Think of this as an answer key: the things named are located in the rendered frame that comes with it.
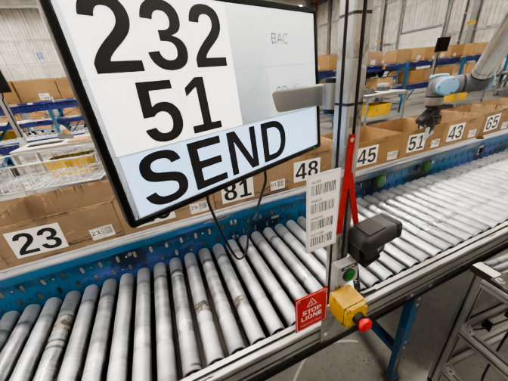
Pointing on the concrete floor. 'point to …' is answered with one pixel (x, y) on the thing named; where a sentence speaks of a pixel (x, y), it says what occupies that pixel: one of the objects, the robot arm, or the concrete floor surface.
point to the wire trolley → (48, 171)
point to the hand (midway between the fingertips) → (422, 138)
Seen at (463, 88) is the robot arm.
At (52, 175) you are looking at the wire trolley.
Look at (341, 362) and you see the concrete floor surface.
